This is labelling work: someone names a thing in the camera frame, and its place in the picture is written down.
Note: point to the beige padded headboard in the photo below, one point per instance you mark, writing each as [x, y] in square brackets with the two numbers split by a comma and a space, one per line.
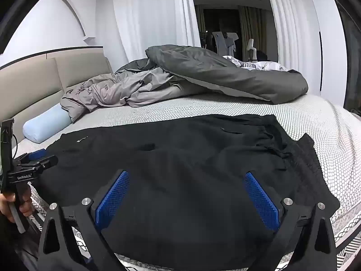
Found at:
[31, 82]

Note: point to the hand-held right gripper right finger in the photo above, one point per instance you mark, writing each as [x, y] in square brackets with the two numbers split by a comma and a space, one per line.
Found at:
[262, 197]

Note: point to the white standing appliance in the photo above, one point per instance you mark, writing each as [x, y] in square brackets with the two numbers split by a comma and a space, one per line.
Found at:
[252, 51]

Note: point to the dark grey duvet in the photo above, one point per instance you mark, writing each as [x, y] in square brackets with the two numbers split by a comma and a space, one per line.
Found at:
[225, 73]

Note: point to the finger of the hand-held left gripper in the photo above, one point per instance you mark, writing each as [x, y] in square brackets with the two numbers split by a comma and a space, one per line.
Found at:
[46, 162]
[36, 154]

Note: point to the black and white patterned cloth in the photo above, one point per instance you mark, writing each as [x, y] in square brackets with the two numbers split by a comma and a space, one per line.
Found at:
[253, 65]

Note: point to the black pants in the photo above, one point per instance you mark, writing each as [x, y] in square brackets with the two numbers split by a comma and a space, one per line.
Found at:
[183, 175]

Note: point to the beige curtain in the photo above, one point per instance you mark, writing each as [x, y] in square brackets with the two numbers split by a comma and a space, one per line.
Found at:
[252, 25]

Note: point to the white honeycomb-patterned mattress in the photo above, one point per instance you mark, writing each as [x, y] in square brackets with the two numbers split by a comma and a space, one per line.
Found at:
[324, 124]

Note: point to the light grey blanket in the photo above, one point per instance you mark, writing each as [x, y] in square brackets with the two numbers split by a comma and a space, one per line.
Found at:
[121, 90]

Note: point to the white curtain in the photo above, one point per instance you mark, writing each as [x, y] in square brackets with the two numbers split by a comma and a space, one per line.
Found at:
[146, 19]
[293, 25]

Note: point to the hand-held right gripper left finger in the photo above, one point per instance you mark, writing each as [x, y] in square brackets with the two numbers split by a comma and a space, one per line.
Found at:
[112, 197]

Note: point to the person's left hand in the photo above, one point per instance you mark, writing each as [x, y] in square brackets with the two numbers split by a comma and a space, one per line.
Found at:
[26, 206]

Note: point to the hanging grey clothes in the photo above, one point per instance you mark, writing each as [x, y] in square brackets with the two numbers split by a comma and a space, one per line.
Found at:
[224, 43]

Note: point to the light blue pillow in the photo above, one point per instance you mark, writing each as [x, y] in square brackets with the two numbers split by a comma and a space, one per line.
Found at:
[45, 125]

